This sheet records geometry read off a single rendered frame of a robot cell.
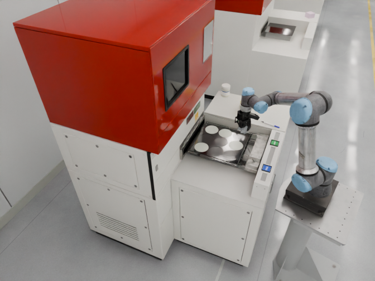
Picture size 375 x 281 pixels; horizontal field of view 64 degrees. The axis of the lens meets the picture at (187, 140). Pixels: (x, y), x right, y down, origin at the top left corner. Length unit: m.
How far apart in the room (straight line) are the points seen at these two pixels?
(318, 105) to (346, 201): 0.78
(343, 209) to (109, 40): 1.61
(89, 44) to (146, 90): 0.32
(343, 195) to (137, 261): 1.61
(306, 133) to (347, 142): 2.40
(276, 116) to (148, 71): 1.32
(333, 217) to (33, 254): 2.30
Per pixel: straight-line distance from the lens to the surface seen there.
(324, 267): 2.78
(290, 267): 2.63
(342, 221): 2.01
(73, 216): 3.02
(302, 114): 1.53
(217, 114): 2.33
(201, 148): 2.11
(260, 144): 2.23
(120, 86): 1.45
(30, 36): 1.68
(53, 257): 2.84
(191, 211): 2.19
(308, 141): 1.62
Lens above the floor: 2.31
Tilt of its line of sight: 41 degrees down
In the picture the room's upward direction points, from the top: straight up
